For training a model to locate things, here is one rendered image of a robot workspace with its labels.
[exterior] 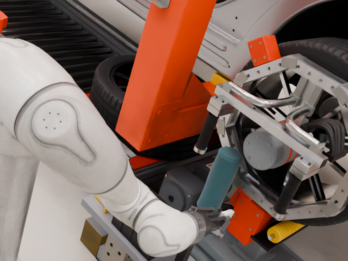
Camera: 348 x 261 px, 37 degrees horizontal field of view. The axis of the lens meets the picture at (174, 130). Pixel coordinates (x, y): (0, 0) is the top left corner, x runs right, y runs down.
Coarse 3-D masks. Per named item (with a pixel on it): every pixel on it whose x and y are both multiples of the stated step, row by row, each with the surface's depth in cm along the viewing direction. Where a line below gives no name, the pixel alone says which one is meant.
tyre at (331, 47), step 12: (288, 48) 175; (300, 48) 172; (312, 48) 169; (324, 48) 167; (336, 48) 167; (312, 60) 170; (324, 60) 167; (336, 60) 164; (336, 72) 165; (252, 84) 189; (336, 216) 175
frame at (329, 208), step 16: (272, 64) 171; (288, 64) 167; (304, 64) 163; (240, 80) 181; (320, 80) 162; (336, 80) 161; (336, 96) 157; (224, 128) 190; (224, 144) 192; (240, 176) 191; (256, 192) 186; (336, 192) 164; (288, 208) 178; (304, 208) 173; (320, 208) 169; (336, 208) 165
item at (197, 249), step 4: (224, 208) 248; (196, 244) 223; (196, 248) 222; (200, 248) 222; (192, 252) 218; (196, 252) 217; (200, 252) 221; (204, 252) 221; (192, 256) 219; (196, 256) 217; (200, 256) 216; (204, 256) 219; (208, 256) 220; (196, 260) 218; (200, 260) 216; (204, 260) 214; (208, 260) 218; (212, 260) 218
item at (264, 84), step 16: (256, 80) 187; (272, 80) 193; (256, 96) 192; (272, 96) 205; (288, 96) 181; (240, 112) 195; (272, 112) 188; (336, 112) 170; (240, 128) 196; (256, 128) 194; (320, 128) 176; (240, 144) 198; (256, 176) 195; (272, 176) 198; (288, 176) 188; (272, 192) 192; (304, 192) 193; (320, 192) 180
